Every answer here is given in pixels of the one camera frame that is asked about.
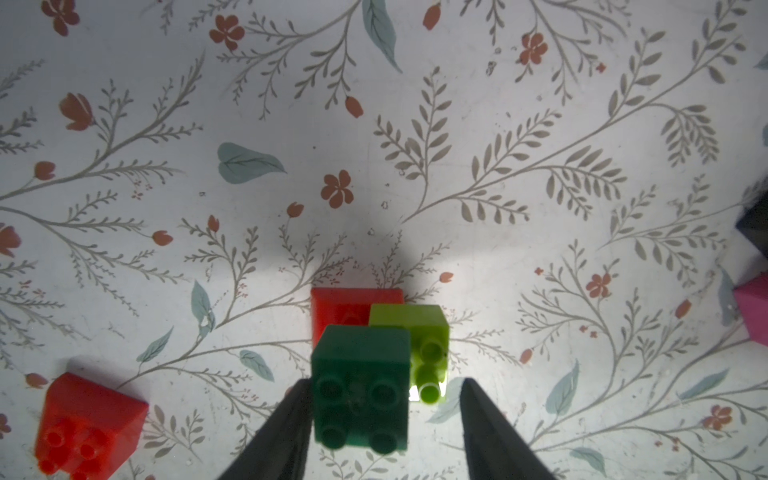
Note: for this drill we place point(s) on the light green lego brick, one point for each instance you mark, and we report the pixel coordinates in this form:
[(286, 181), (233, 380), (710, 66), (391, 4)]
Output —
[(429, 345)]

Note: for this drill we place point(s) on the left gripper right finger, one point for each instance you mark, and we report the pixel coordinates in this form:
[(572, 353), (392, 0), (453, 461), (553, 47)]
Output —
[(494, 450)]

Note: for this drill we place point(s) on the red lego brick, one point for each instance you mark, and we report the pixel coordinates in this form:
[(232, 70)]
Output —
[(346, 306)]

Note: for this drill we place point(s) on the magenta lego brick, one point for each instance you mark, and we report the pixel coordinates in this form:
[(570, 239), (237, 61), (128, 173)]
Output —
[(751, 299)]

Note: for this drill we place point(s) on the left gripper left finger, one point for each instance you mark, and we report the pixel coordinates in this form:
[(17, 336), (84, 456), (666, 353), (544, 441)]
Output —
[(278, 451)]

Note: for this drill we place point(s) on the dark green lego brick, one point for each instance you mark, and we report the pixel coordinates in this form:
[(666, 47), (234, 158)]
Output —
[(360, 387)]

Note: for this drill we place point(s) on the red lego brick rounded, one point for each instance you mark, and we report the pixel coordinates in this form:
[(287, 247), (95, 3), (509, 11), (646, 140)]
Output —
[(87, 430)]

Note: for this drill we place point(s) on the black lego brick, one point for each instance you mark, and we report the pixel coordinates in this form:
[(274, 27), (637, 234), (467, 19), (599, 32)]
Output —
[(753, 225)]

